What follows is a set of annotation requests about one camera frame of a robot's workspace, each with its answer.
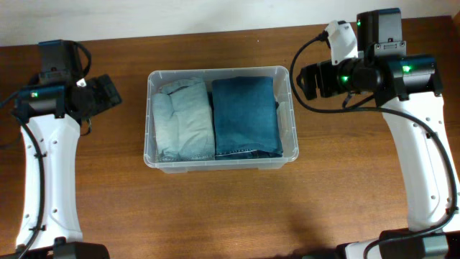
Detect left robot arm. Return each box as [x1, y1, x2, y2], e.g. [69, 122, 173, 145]
[8, 40, 122, 258]

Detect light grey jeans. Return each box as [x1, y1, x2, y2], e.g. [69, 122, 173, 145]
[152, 78, 215, 163]

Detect clear plastic storage bin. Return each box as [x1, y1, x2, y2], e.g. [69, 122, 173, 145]
[143, 65, 299, 173]

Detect right black cable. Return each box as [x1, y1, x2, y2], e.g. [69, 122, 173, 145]
[289, 31, 459, 259]

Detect blue jeans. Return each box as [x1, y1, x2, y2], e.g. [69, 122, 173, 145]
[212, 76, 283, 160]

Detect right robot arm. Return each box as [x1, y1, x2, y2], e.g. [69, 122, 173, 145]
[290, 8, 459, 259]

